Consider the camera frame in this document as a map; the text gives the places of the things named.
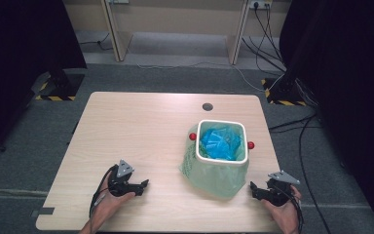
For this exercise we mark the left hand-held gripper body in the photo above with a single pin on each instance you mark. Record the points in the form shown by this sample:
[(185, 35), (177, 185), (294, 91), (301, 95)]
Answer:
[(120, 182)]

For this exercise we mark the black stand base, striped edge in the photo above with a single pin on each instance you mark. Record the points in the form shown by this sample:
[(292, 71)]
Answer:
[(284, 92), (68, 86)]

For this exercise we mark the person's left hand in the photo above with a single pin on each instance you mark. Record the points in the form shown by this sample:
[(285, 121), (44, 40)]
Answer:
[(108, 204)]

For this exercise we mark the white wall power outlet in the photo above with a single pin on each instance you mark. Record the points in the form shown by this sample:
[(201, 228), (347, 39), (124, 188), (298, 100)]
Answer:
[(260, 4)]

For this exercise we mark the grey tape patch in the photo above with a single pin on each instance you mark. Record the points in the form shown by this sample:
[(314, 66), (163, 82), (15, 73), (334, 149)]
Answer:
[(43, 212)]

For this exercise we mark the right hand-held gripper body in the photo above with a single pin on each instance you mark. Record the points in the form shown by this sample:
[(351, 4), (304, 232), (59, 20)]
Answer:
[(280, 193)]

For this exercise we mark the crumpled blue plastic bag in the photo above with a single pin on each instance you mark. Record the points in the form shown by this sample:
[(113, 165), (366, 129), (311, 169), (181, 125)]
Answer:
[(219, 143)]

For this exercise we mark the green plastic trash bag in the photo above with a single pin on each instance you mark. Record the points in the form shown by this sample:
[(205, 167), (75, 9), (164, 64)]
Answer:
[(219, 180)]

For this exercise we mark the person's right hand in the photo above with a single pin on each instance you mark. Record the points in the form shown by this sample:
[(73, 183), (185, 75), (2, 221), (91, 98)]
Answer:
[(287, 216)]

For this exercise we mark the dark curtain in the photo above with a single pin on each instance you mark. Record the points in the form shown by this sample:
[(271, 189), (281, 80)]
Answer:
[(347, 81), (19, 48)]

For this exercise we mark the light wooden desk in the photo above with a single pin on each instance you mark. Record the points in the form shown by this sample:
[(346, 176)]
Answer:
[(118, 39)]

